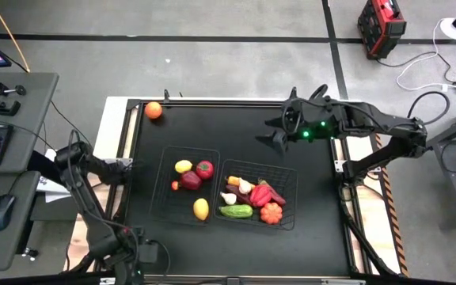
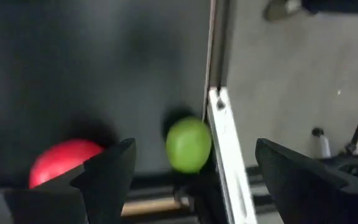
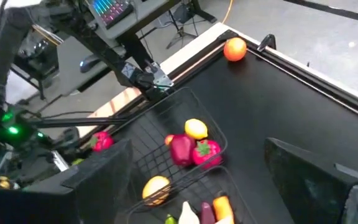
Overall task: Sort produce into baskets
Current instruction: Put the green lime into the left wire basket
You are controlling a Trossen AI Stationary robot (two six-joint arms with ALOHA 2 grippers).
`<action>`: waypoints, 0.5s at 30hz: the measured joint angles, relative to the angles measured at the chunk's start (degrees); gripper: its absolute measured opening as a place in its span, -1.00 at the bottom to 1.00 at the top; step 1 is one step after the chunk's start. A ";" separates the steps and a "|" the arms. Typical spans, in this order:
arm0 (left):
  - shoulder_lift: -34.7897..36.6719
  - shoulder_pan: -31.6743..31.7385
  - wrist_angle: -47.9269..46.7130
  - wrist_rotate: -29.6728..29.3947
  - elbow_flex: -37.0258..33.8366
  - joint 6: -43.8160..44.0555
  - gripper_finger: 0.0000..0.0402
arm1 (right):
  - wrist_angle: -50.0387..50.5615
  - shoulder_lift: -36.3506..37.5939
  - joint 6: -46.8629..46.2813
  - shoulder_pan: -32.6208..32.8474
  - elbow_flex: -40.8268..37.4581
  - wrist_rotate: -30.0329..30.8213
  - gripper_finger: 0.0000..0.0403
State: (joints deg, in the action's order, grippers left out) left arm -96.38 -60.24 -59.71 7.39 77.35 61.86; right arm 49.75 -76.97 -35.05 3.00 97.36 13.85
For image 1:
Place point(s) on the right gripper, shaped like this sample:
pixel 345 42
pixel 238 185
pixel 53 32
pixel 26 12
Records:
pixel 319 115

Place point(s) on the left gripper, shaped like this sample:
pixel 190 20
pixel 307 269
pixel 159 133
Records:
pixel 121 245

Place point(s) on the red bell pepper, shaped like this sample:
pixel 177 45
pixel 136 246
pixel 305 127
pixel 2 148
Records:
pixel 260 196

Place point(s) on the red chili pepper green stem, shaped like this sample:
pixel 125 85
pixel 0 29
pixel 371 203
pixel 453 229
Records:
pixel 278 198

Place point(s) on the small red green fruit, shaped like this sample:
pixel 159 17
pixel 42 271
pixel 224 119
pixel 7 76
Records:
pixel 175 185

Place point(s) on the red tomato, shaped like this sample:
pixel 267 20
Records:
pixel 204 169

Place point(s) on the orange pumpkin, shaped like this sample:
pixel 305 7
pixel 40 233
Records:
pixel 271 213

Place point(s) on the yellow lemon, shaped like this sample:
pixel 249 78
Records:
pixel 201 208
pixel 183 166

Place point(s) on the green cucumber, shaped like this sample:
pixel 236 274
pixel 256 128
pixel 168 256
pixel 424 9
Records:
pixel 236 211

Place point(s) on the dark maroon apple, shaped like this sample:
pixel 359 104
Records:
pixel 190 180

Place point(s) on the orange fruit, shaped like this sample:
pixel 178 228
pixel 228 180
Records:
pixel 153 110

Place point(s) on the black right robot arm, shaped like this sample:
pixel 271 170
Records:
pixel 386 122

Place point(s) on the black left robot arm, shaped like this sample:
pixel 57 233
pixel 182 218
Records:
pixel 81 190

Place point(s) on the white papers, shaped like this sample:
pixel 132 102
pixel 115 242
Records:
pixel 54 194

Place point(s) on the black caster knob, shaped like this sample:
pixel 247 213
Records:
pixel 30 252

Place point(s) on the black computer mouse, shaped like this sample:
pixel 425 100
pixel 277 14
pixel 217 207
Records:
pixel 1 211

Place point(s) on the orange black hazard tape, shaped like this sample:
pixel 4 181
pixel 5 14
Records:
pixel 392 210

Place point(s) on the red black toolbox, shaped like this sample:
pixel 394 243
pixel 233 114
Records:
pixel 382 27

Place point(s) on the grey desk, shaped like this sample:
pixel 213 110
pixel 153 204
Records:
pixel 30 126

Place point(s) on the silver metal bracket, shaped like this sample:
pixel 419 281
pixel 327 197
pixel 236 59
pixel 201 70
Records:
pixel 343 282
pixel 107 280

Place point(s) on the black clip post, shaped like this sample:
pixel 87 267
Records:
pixel 166 97
pixel 293 93

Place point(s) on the black table frame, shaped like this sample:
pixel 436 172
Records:
pixel 232 104

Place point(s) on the white metal bracket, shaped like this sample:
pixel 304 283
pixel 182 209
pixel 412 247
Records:
pixel 339 166

